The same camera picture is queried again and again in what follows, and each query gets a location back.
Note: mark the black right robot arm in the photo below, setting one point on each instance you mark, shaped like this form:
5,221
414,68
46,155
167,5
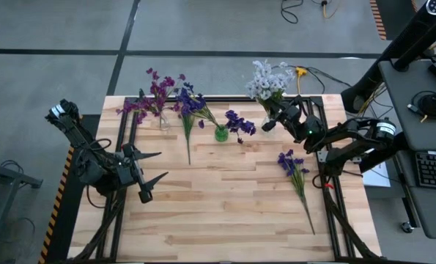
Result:
364,135

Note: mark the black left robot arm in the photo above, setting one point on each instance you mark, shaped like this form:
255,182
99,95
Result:
71,128

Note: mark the white artificial flower bunch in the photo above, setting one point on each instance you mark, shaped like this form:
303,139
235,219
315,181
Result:
280,78
261,73
256,89

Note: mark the grey metal cart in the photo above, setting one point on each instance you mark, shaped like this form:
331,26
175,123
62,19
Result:
5,183

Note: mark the black tower fan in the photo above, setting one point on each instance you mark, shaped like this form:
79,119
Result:
404,40

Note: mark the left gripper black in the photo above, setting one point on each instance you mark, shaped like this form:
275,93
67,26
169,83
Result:
129,168

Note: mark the grey desk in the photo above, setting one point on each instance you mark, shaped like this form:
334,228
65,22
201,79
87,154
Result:
397,110

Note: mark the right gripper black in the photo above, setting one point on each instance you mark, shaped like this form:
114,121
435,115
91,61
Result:
294,115

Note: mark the black caster wheel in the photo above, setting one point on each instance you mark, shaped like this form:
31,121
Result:
407,227

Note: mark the tall clear glass vase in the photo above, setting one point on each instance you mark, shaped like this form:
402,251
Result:
163,122

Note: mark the white paper sheet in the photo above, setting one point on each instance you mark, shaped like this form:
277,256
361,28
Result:
377,177

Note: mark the blue artificial flower bunch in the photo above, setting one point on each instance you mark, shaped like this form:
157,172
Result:
197,104
239,124
187,128
294,172

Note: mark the ribbed clear glass vase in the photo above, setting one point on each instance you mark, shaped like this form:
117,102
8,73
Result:
266,121

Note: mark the black keyboard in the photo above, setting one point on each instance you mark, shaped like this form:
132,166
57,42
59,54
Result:
435,170

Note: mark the green glass vase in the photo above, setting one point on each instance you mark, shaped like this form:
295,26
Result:
221,133

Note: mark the yellow power plug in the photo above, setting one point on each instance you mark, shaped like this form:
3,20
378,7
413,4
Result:
300,71

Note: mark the black yellow hazard floor mat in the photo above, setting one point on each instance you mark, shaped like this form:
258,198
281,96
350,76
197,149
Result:
69,198
380,22

